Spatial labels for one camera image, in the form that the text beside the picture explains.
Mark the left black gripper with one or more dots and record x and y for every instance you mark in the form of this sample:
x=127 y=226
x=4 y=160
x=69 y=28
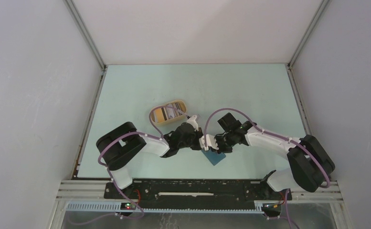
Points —
x=198 y=134

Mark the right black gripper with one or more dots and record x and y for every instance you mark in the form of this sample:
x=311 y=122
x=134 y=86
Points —
x=220 y=150

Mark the blue leather card holder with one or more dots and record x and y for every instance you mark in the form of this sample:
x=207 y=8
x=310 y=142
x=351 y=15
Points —
x=214 y=157

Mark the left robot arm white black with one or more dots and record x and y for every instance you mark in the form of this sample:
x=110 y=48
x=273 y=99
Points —
x=122 y=144

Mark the stack of cards in tray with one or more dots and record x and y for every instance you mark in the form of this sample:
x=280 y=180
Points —
x=164 y=114

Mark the beige oval card tray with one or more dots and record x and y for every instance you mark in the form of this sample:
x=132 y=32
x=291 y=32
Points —
x=171 y=120

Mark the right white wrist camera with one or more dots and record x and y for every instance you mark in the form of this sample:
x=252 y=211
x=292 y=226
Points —
x=208 y=142

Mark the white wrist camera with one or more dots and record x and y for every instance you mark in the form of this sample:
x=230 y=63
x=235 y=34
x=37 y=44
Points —
x=208 y=142
x=193 y=120

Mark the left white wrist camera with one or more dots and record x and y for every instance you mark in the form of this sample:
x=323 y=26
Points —
x=193 y=120

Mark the white strip on rail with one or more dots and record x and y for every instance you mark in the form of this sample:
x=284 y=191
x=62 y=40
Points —
x=193 y=194

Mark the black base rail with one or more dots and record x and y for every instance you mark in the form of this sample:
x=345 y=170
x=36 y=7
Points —
x=229 y=194

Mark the right controller board with wires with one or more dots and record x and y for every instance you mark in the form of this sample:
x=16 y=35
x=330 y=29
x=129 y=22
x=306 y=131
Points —
x=272 y=207

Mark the controller board with wires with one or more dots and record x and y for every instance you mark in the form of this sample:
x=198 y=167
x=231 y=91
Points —
x=131 y=206
x=272 y=207

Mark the left controller board with wires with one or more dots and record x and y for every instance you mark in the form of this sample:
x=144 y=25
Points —
x=131 y=206

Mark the aluminium frame front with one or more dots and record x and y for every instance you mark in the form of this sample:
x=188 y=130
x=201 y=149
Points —
x=88 y=195

